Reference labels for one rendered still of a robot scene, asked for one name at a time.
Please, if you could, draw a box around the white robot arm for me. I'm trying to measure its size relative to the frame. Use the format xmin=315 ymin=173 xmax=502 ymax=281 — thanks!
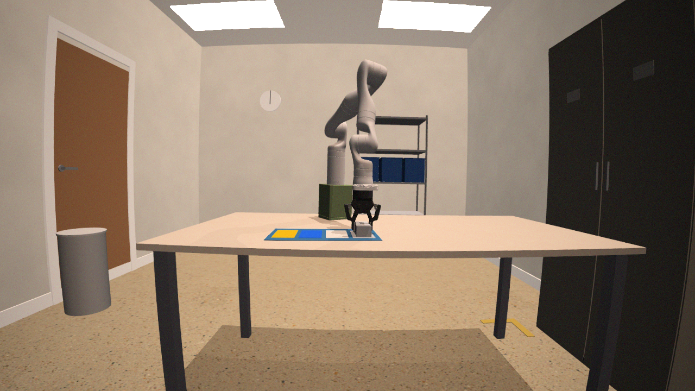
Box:
xmin=325 ymin=60 xmax=387 ymax=191

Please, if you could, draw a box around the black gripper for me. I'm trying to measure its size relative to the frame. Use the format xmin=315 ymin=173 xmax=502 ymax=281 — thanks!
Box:
xmin=344 ymin=190 xmax=381 ymax=232

